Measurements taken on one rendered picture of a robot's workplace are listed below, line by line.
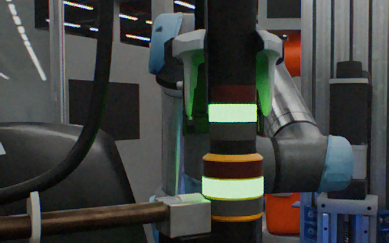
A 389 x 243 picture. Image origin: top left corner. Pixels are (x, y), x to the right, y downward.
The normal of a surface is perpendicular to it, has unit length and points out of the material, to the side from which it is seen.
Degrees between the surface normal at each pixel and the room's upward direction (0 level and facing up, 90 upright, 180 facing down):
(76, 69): 90
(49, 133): 42
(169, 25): 64
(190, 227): 90
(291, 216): 90
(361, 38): 90
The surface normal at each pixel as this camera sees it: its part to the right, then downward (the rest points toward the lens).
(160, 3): -0.51, 0.04
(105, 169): 0.49, -0.73
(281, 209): -0.04, 0.05
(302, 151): 0.15, -0.47
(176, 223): 0.50, 0.04
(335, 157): 0.22, -0.22
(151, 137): 0.86, 0.03
